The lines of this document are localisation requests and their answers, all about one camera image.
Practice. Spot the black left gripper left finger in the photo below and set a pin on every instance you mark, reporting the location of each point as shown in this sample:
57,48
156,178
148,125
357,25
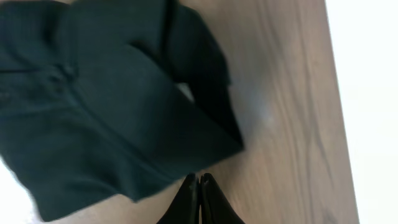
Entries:
185,206

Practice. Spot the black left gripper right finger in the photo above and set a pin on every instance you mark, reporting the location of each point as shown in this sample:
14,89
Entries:
215,208

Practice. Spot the black t-shirt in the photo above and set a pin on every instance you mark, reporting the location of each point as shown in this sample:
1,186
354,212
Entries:
100,98

